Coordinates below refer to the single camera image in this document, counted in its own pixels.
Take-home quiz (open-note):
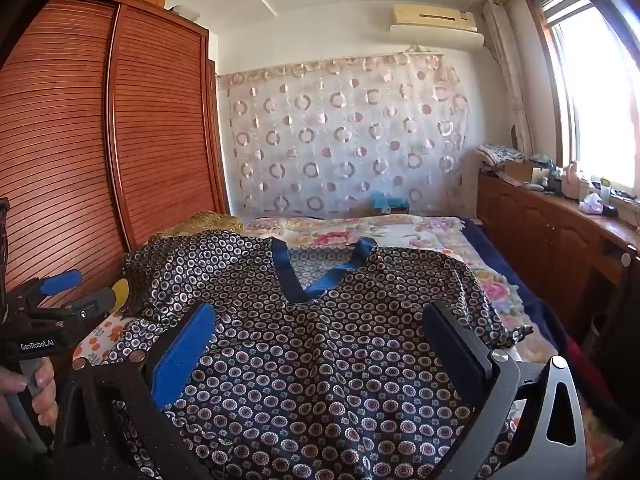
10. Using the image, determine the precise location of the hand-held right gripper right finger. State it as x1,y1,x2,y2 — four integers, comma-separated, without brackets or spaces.
421,300,588,480

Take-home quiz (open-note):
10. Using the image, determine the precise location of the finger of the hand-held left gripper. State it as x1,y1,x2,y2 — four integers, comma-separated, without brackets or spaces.
30,287,118,326
10,269,83,311

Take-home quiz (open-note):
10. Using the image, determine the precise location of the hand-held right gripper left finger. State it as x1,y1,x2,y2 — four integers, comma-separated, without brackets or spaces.
52,301,217,480

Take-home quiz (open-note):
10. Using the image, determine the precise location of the navy circle-patterned garment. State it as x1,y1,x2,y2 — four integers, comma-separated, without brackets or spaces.
122,230,533,480

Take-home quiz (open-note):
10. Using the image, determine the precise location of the person's left hand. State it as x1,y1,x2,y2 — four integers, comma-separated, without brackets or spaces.
0,360,58,441

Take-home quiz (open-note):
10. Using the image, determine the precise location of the orange fruit print sheet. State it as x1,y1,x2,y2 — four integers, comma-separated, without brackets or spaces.
72,310,146,366

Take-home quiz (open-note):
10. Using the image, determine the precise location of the navy bed sheet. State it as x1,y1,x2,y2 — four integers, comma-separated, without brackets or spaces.
460,217,571,341

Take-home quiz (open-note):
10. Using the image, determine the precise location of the floral blanket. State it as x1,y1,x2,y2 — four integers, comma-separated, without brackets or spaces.
240,215,551,361

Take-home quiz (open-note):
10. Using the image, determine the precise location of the mustard patterned folded cloth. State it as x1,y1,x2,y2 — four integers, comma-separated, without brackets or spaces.
150,211,244,241

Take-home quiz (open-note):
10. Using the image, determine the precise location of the long wooden cabinet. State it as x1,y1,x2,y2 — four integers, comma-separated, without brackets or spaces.
477,170,640,341

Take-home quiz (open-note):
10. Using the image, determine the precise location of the blue toy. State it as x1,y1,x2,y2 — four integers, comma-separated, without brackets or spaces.
371,191,410,215

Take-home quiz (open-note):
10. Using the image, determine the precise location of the red cloth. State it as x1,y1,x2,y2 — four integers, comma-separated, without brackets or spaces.
565,335,616,411

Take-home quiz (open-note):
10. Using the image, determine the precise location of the wooden slatted wardrobe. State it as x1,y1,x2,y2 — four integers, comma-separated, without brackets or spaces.
0,0,231,311

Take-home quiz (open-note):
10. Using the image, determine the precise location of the cardboard box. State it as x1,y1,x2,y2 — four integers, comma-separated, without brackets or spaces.
502,159,538,183

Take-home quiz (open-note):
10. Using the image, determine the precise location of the stack of folded cloths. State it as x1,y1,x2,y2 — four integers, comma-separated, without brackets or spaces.
475,143,523,167

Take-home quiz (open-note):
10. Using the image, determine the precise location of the crumpled white tissue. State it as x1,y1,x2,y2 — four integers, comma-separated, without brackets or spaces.
579,192,606,215

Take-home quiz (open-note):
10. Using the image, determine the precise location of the sheer circle-patterned curtain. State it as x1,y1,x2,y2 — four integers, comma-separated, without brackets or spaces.
216,51,471,218

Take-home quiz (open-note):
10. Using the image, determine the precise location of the white window curtain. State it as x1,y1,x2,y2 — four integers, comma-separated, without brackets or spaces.
482,0,533,151

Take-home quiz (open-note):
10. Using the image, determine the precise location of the wooden framed window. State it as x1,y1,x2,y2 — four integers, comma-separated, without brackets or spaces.
525,0,640,201

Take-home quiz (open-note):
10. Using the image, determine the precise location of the wall air conditioner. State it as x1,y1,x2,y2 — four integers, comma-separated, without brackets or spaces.
389,3,486,51

